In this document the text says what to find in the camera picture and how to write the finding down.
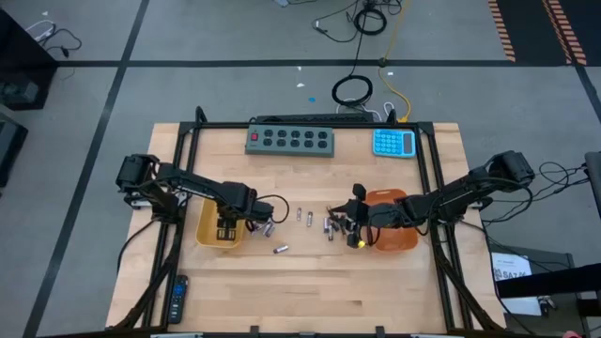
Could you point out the black beam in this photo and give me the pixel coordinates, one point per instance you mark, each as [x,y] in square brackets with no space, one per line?
[549,281]

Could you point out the black cabinet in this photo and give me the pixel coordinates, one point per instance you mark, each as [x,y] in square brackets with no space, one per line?
[23,70]

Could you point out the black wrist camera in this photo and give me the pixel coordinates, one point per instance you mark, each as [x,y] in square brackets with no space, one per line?
[263,211]
[385,216]

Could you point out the black metal frame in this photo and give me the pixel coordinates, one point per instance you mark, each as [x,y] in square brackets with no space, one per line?
[305,125]

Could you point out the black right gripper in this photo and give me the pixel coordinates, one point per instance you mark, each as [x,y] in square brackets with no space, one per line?
[361,218]

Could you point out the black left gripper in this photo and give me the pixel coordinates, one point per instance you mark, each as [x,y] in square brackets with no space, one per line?
[230,215]

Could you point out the orange plastic bin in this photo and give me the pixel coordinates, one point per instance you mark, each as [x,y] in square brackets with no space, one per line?
[399,241]

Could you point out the black remote control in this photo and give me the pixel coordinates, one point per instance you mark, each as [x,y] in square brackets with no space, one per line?
[178,299]

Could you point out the yellow plastic bin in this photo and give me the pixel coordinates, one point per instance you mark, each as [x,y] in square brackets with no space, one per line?
[206,230]

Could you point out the white paper sign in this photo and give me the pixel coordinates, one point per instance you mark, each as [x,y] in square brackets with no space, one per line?
[512,272]

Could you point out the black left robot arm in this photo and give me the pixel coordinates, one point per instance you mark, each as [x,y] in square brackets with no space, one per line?
[197,183]

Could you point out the long black power bar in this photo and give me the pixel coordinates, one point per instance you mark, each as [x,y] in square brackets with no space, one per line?
[314,118]

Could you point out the grey left arm base plate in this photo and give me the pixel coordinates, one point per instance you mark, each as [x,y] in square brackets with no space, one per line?
[138,203]

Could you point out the grey power strip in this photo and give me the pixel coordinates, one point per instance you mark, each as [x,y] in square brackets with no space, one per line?
[288,142]

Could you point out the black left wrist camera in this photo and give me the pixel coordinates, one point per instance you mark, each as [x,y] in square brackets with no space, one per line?
[263,211]

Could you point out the black equipment case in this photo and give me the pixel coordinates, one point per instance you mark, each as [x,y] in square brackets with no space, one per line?
[9,150]

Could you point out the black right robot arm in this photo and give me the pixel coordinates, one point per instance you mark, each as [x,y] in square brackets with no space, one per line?
[469,188]

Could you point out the blue calculator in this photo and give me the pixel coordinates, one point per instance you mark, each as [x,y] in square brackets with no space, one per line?
[393,143]

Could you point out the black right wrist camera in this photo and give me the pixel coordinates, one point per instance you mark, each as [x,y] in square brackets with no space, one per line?
[385,216]

